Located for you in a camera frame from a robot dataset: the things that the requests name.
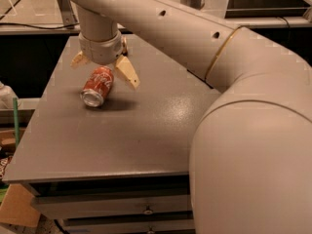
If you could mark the red coke can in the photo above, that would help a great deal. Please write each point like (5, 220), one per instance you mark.
(97, 87)

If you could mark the grey cabinet drawer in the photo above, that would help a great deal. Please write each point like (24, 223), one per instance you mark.
(133, 224)
(80, 206)

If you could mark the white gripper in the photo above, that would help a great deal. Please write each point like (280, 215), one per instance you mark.
(101, 52)

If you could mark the grey cabinet lower drawer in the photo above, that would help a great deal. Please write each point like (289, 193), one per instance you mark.
(133, 224)

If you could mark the dark blue snack packet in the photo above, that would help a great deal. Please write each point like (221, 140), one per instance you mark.
(202, 80)

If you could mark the white plastic jug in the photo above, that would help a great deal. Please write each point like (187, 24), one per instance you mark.
(7, 96)

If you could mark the left metal window bracket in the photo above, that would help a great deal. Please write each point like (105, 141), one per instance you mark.
(67, 15)

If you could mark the brown cardboard box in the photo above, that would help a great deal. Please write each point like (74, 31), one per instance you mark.
(16, 207)

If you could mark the crumpled golden snack bag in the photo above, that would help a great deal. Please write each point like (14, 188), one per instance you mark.
(125, 46)

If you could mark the green pole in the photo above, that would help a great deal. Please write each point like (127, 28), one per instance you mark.
(16, 121)

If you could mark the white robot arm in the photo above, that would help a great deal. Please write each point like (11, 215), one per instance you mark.
(251, 157)

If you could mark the grey cabinet top drawer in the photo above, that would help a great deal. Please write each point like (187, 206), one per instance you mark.
(80, 206)

